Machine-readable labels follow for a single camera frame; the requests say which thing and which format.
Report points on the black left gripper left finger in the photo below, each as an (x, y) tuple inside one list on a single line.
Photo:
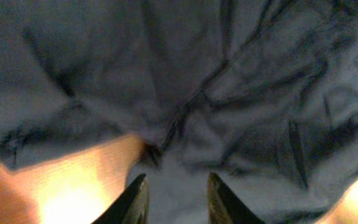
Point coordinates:
[(131, 207)]

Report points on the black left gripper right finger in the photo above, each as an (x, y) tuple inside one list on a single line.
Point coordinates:
[(224, 207)]

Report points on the navy blue shorts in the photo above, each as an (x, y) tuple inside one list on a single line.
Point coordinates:
[(265, 93)]

